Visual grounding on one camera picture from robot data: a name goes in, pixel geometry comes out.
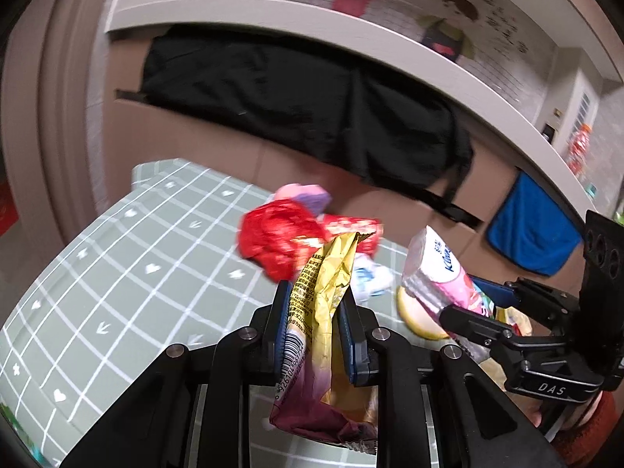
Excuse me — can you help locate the wall poster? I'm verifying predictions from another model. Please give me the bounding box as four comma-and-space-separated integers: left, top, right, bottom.
239, 0, 559, 122

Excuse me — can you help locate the orange bottle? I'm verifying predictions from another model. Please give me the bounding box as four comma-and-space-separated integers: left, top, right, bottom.
565, 124, 593, 176

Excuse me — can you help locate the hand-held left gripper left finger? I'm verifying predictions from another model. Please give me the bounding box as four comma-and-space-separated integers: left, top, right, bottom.
58, 280, 294, 468

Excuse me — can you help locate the blue cloth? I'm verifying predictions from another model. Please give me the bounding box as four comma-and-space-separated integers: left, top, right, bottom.
486, 170, 583, 276

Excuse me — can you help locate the yellow round lid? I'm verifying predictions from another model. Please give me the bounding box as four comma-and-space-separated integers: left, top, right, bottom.
396, 285, 449, 341

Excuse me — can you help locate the green checked table mat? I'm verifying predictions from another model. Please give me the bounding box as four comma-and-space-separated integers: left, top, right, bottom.
0, 158, 440, 468

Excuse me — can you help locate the white ledge board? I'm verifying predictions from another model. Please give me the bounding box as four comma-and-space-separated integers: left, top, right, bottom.
105, 0, 624, 235

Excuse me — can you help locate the pink purple packet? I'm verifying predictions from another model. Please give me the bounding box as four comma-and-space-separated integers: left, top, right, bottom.
270, 183, 333, 215

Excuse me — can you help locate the red wrapper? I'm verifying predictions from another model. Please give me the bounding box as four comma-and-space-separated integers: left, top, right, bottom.
237, 200, 332, 281

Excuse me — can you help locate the person's right hand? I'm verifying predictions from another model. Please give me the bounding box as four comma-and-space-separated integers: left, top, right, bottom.
529, 397, 554, 430

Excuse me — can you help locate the white door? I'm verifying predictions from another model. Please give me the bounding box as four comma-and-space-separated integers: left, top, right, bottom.
536, 66, 608, 147

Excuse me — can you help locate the brown panel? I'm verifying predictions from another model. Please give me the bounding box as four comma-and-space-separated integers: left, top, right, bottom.
100, 39, 518, 274

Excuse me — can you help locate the black cloth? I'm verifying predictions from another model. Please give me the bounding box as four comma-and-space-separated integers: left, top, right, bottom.
140, 24, 483, 227

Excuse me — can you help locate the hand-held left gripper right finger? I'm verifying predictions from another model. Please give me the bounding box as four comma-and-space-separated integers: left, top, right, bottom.
336, 285, 566, 468

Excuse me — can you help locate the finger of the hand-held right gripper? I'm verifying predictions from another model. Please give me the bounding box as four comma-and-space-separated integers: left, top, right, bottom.
470, 275, 581, 332
439, 305, 551, 376

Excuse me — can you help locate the yellow snack wrapper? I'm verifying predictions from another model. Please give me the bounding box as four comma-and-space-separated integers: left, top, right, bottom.
269, 231, 383, 454

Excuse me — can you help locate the white blue wrapper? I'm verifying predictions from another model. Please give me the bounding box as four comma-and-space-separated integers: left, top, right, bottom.
351, 253, 395, 303

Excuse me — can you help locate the pink tissue packet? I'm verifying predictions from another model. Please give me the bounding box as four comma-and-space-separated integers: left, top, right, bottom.
401, 225, 495, 352

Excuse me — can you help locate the person's right forearm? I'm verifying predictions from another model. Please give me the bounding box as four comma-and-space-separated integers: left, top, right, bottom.
551, 390, 624, 468

